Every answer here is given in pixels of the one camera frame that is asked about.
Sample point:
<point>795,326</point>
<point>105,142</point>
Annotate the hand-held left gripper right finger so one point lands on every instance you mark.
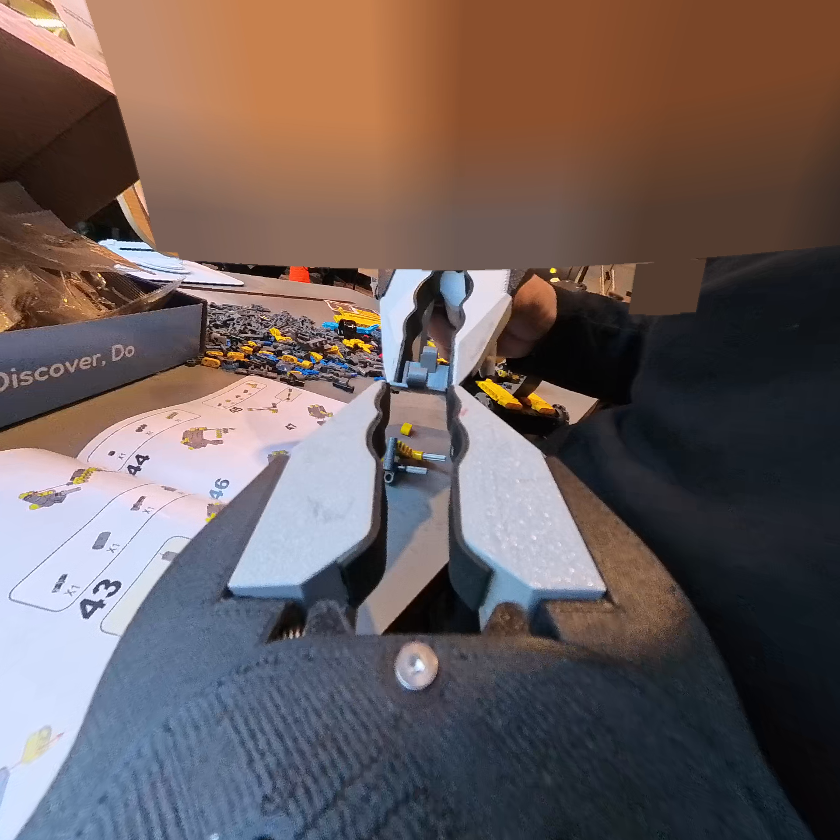
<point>525,525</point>

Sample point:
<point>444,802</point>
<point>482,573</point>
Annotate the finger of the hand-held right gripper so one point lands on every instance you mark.
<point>485,315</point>
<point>394,315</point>

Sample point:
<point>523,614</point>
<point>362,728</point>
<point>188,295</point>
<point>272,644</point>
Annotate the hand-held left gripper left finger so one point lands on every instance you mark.
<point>308,518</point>

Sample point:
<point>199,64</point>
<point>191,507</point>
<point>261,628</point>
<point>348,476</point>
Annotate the grey curved brick panel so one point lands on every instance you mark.
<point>423,374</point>

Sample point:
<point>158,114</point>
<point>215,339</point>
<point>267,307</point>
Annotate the grey yellow axle subassembly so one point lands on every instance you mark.
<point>391,459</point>

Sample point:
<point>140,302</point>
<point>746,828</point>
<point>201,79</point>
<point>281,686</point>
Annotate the pile of small dark connectors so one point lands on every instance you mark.
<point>282,341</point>

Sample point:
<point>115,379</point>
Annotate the instruction booklet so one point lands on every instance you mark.
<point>98,492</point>

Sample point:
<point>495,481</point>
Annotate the person's right forearm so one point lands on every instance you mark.
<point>590,341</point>

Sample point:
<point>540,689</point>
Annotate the grey desk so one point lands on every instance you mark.
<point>131,407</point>

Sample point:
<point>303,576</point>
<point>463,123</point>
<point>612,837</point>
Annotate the person's right hand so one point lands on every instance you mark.
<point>531,315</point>

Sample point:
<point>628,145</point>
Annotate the pile of yellow brick beams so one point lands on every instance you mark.
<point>358,321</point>

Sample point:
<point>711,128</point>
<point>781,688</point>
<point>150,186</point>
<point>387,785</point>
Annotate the yellow black brick vehicle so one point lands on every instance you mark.
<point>518,397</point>

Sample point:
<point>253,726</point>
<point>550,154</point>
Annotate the dark cardboard box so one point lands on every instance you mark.
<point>98,367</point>

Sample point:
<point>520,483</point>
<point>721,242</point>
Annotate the crumpled plastic bag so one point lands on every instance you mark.
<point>65,275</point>

